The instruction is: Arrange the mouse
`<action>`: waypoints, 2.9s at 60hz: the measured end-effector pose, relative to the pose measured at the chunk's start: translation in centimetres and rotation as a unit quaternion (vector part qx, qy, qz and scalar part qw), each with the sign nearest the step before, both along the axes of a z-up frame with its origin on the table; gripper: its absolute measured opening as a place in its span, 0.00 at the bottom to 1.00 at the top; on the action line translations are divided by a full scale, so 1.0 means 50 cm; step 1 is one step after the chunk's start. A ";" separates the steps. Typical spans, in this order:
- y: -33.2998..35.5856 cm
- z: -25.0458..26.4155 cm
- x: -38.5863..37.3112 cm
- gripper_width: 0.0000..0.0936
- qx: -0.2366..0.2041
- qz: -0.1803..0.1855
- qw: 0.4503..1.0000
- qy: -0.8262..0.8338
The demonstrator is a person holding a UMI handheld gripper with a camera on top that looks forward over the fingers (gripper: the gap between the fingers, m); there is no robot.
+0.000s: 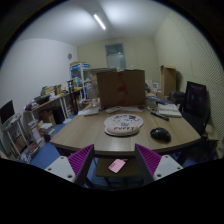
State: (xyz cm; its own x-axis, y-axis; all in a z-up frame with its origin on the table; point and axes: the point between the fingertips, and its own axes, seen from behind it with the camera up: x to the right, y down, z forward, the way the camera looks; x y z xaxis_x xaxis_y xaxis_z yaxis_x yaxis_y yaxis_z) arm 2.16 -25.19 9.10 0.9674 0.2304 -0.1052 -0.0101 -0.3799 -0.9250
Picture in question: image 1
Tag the ceiling tube light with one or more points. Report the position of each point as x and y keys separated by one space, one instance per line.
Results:
x=99 y=21

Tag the wooden stool under table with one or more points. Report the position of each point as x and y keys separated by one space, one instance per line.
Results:
x=119 y=172

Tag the wooden side shelf desk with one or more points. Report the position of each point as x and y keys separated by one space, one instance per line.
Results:
x=33 y=114

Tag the wooden table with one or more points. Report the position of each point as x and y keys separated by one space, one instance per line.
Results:
x=86 y=130

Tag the window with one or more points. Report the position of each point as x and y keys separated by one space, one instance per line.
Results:
x=115 y=56

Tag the pink card on stool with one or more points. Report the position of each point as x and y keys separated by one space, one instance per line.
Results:
x=116 y=165

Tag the black pen marker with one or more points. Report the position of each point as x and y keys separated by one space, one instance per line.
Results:
x=160 y=116

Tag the black computer mouse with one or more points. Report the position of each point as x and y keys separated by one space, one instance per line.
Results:
x=160 y=134

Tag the round wall clock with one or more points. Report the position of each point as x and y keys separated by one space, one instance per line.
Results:
x=70 y=56

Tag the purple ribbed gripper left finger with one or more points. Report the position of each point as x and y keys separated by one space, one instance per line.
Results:
x=73 y=168

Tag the blue white cabinet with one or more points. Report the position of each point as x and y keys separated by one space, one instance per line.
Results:
x=80 y=74

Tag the white remote control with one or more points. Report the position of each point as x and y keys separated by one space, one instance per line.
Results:
x=113 y=109

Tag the large cardboard box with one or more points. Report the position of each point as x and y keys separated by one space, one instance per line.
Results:
x=124 y=88

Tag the black office chair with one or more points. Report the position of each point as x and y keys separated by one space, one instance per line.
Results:
x=194 y=105

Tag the white paper sheet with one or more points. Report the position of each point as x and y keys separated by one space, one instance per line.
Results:
x=92 y=111

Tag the open white notebook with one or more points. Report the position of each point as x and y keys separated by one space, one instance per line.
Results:
x=169 y=110

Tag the tall cardboard box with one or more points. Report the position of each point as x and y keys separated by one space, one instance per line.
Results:
x=168 y=79

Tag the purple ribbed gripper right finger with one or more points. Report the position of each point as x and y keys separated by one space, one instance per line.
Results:
x=154 y=166

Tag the black monitor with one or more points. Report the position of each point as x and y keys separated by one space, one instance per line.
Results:
x=6 y=112

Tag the round puppy mouse pad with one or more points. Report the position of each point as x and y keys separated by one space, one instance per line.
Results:
x=123 y=124

